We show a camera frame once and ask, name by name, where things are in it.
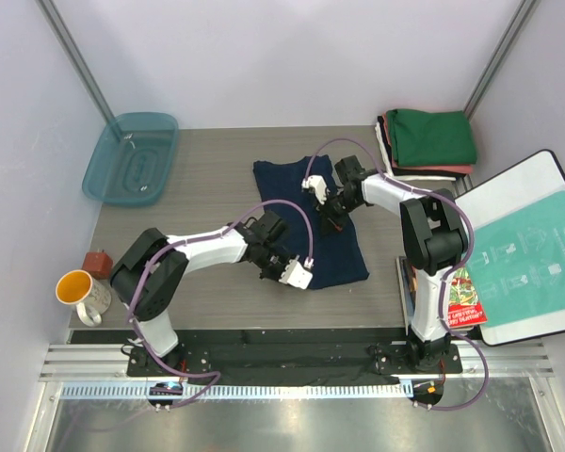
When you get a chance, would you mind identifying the green folded t shirt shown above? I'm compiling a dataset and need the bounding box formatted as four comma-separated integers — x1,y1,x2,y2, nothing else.
385,108,477,167

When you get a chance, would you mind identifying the teal plastic bin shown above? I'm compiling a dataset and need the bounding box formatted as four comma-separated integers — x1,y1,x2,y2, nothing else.
82,112,179,207

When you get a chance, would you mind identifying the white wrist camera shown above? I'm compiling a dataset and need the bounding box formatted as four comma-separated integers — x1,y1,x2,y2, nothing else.
301,175,330,205
278,256,314,290

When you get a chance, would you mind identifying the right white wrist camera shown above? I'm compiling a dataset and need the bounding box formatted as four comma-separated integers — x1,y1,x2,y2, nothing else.
301,175,330,205

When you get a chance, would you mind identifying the aluminium rail frame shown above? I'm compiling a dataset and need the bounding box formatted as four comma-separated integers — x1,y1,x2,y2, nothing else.
24,340,565,451

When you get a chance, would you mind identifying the navy blue t shirt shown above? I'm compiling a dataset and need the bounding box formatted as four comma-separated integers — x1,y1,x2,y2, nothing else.
252,155,369,290

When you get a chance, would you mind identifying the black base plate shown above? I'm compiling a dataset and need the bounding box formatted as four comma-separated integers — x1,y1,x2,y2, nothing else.
70,328,463,378

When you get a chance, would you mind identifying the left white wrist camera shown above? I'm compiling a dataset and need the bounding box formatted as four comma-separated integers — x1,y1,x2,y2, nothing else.
278,256,314,290

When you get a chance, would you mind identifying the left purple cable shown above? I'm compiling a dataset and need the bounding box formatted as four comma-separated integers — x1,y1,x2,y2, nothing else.
124,199,317,409

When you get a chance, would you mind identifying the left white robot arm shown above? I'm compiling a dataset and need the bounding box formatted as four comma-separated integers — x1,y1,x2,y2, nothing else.
109,211,312,376

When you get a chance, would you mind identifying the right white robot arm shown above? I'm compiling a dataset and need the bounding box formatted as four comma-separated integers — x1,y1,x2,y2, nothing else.
301,155,469,372

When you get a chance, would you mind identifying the white folded t shirt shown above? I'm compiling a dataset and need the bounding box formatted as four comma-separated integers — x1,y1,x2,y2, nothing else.
375,123,456,182

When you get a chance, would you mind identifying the red brown block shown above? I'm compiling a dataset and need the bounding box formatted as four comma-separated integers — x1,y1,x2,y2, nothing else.
81,250,113,280

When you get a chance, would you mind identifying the red treehouse book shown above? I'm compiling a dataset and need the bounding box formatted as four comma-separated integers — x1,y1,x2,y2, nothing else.
447,267,487,331

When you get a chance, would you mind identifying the white board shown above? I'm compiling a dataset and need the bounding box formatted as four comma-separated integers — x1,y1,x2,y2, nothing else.
456,150,565,346

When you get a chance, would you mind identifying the white orange mug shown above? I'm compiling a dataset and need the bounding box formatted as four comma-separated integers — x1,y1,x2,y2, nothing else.
55,269,112,328

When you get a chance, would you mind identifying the pink folded t shirt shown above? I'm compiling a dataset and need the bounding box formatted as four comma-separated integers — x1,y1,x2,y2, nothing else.
391,159,473,177

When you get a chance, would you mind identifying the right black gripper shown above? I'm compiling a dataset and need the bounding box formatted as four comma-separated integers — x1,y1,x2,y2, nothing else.
314,190,363,235

